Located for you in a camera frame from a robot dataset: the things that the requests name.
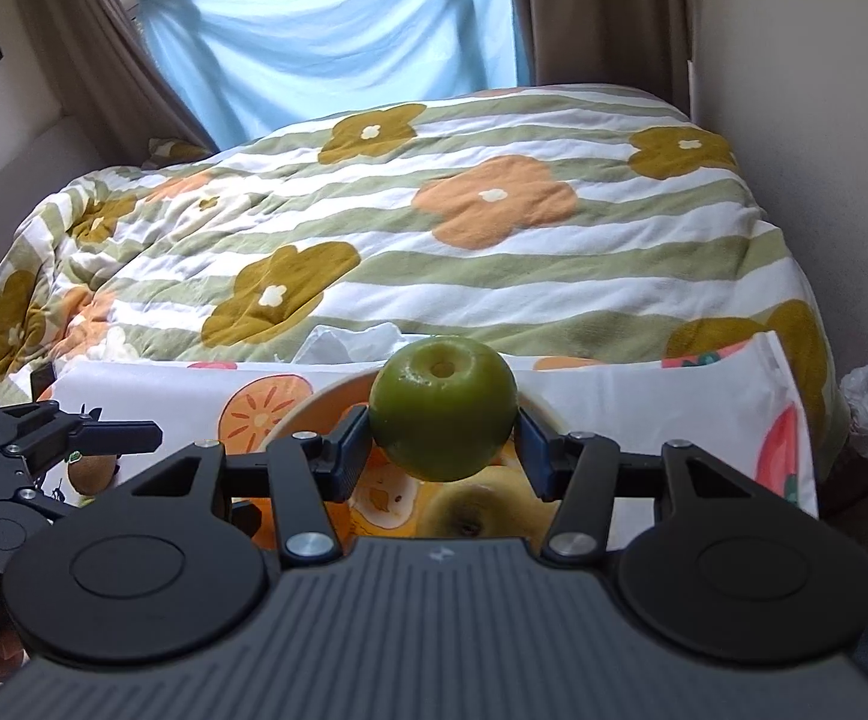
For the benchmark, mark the brown curtain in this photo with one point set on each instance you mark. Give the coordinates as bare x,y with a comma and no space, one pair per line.
81,30
606,7

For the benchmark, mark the brown kiwi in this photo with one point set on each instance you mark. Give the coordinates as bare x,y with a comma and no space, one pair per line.
96,474

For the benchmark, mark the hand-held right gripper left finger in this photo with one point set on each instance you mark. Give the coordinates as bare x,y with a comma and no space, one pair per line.
347,457

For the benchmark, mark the white crumpled tissue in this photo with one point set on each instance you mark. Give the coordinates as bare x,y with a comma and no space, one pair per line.
344,343

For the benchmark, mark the light blue window cloth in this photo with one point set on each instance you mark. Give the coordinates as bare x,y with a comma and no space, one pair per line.
329,37

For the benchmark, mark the green apple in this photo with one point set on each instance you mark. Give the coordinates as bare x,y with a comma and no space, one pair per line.
441,405

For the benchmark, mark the thin wall pipe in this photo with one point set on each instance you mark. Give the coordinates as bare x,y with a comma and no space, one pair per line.
692,30

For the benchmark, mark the white persimmon-print cloth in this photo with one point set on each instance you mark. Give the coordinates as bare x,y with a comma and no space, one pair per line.
703,405

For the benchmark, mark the floral pillow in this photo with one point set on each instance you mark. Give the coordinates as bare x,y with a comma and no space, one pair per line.
175,152

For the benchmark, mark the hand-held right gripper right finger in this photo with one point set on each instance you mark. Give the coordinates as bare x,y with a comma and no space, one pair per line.
535,457

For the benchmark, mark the yellow apple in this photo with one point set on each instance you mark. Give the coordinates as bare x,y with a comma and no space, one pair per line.
479,514

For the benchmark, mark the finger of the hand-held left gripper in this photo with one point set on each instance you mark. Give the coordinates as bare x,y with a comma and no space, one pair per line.
126,436

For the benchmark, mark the floral striped quilt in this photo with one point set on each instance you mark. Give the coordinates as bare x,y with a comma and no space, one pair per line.
479,277

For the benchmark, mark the yellow duck-print plate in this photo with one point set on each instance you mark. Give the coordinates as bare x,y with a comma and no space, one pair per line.
306,411

